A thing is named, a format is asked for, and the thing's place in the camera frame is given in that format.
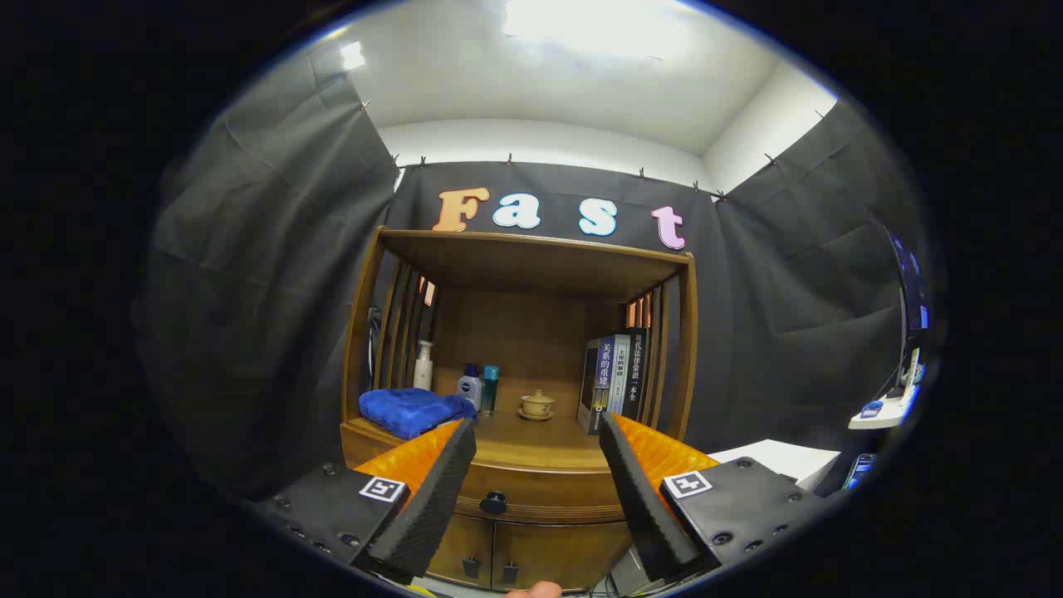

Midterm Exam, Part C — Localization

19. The wooden countertop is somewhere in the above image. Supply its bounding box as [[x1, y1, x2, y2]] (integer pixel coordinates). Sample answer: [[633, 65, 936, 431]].
[[342, 407, 665, 476]]

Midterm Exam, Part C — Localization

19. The black book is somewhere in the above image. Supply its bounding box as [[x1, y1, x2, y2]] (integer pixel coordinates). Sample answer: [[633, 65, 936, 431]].
[[623, 328, 650, 421]]

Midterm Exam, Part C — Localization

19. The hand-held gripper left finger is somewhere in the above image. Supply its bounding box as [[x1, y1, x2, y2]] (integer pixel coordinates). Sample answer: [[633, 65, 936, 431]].
[[249, 418, 478, 582]]

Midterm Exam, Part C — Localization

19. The white side cabinet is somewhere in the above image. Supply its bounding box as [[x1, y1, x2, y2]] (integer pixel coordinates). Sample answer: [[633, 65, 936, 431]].
[[708, 439, 841, 491]]

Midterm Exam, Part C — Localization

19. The blue folded towel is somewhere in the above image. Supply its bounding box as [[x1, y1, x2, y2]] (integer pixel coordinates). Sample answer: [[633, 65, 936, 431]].
[[359, 388, 478, 441]]

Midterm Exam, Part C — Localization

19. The dark monitor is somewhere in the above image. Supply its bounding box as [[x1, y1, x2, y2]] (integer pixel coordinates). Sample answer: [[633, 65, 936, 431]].
[[884, 224, 931, 341]]

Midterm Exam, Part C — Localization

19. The smartphone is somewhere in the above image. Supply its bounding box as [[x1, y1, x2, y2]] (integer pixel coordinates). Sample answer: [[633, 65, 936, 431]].
[[841, 453, 877, 493]]

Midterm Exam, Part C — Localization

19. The white bottle with blue cap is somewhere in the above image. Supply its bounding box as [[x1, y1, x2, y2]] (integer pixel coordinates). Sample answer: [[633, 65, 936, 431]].
[[457, 364, 484, 412]]

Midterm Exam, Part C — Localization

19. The wooden drawer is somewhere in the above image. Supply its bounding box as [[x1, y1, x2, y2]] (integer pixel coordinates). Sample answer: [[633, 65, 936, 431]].
[[340, 424, 640, 526]]

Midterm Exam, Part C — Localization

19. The light grey book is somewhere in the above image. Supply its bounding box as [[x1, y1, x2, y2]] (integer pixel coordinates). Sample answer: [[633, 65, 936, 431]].
[[609, 334, 632, 416]]

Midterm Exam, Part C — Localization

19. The dark blue book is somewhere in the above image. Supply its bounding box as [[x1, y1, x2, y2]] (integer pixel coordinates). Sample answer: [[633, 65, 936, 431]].
[[577, 336, 615, 436]]

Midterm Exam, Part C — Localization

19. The wooden cabinet door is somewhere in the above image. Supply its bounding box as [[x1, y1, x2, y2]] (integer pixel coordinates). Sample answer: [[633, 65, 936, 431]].
[[492, 519, 634, 592], [428, 513, 497, 589]]

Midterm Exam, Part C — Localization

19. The white side shelf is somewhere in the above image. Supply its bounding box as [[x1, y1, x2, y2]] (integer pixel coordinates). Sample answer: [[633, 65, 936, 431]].
[[847, 349, 923, 430]]

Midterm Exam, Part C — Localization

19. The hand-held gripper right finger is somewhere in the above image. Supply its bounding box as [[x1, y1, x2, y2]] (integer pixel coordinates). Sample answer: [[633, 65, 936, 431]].
[[598, 411, 831, 582]]

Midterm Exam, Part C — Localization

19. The wooden cabinet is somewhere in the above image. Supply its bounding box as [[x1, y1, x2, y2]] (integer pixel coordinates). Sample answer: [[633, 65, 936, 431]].
[[339, 226, 698, 592]]

